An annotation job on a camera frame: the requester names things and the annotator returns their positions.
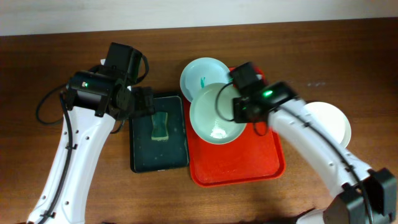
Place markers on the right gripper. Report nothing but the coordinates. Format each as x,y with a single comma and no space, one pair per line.
238,116

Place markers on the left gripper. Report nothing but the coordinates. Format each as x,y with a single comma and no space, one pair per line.
146,96

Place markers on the light green plate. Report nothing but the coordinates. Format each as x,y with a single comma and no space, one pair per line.
211,114

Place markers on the green yellow sponge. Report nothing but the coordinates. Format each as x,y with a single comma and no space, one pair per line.
159,131

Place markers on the light blue plate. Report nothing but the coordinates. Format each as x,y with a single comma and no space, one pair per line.
201,72

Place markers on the white plate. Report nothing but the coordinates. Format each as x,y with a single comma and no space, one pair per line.
333,119

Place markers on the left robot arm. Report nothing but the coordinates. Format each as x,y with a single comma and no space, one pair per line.
94,100

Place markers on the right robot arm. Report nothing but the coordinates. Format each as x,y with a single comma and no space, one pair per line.
360,194

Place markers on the red plastic tray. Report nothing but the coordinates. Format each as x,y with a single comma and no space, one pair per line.
248,158

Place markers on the black plastic tray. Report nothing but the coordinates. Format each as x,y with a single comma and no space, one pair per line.
148,155

